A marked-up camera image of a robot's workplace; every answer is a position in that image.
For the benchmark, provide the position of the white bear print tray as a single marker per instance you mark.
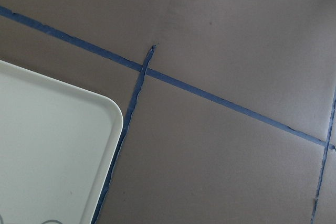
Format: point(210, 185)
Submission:
point(57, 144)

